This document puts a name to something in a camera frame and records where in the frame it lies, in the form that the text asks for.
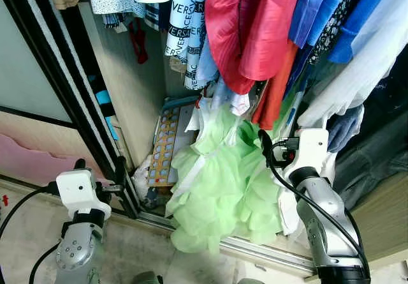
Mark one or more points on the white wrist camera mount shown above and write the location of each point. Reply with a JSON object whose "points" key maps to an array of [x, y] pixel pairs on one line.
{"points": [[311, 150], [80, 191]]}

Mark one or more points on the wooden wardrobe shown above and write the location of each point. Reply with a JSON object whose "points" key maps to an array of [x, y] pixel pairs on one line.
{"points": [[137, 105]]}

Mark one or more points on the orange red garment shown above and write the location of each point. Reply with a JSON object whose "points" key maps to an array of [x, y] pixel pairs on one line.
{"points": [[274, 92]]}

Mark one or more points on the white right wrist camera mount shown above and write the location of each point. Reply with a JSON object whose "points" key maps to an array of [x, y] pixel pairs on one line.
{"points": [[311, 150]]}

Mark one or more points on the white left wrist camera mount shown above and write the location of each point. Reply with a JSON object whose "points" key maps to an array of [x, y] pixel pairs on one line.
{"points": [[80, 191]]}

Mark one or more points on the black white patterned garment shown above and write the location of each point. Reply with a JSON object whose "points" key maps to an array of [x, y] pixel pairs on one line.
{"points": [[338, 22]]}

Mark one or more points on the grey right robot leg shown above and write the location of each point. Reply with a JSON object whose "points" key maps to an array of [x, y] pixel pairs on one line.
{"points": [[250, 281]]}

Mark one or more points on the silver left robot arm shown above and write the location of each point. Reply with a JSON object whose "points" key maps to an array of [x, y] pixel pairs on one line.
{"points": [[80, 252]]}

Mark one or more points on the red shiny jacket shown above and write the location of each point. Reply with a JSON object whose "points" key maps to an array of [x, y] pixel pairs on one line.
{"points": [[248, 22]]}

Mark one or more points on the green frilly dress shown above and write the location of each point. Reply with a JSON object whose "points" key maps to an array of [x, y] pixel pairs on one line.
{"points": [[217, 182]]}

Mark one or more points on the grey robot leg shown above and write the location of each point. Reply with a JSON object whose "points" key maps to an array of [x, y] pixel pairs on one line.
{"points": [[146, 278], [250, 281]]}

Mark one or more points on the cyan black striped cloth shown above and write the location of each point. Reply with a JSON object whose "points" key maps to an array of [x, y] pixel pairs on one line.
{"points": [[105, 99]]}

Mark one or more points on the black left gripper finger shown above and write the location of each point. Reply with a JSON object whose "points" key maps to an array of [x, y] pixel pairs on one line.
{"points": [[120, 172], [80, 164]]}

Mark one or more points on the white sheer garment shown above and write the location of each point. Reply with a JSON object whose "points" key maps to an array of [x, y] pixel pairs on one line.
{"points": [[370, 67]]}

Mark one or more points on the grey left robot leg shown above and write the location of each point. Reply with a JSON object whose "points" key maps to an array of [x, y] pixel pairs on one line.
{"points": [[146, 278]]}

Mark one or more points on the black framed sliding wardrobe door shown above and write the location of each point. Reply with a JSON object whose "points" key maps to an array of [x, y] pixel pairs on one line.
{"points": [[25, 73]]}

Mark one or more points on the black white lettered garment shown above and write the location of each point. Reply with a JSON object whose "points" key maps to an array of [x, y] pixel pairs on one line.
{"points": [[185, 22]]}

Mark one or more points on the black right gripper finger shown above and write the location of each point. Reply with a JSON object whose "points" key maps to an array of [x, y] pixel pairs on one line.
{"points": [[264, 147]]}

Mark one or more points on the dark navy garment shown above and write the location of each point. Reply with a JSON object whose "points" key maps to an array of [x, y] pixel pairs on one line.
{"points": [[382, 131]]}

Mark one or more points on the silver wardrobe floor rail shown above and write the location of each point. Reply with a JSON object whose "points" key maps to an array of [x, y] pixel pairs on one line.
{"points": [[255, 249]]}

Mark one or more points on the orange board with holes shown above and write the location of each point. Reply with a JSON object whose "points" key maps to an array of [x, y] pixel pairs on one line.
{"points": [[166, 150]]}

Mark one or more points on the grey blue garment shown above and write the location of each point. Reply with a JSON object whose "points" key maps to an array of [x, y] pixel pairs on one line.
{"points": [[344, 127]]}

